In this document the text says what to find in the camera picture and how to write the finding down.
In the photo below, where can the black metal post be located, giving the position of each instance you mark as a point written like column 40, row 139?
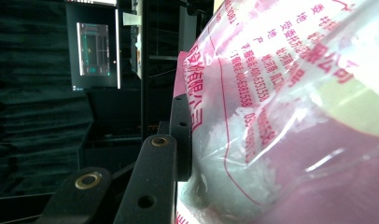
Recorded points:
column 144, row 68

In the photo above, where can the dark curtain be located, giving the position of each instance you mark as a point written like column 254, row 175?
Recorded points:
column 29, row 99

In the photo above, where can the pink and white plastic bag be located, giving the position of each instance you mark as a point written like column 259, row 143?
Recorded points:
column 287, row 109

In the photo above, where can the lit computer monitor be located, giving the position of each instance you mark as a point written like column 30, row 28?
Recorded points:
column 94, row 49

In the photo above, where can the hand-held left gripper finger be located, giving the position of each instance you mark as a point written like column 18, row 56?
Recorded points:
column 182, row 143

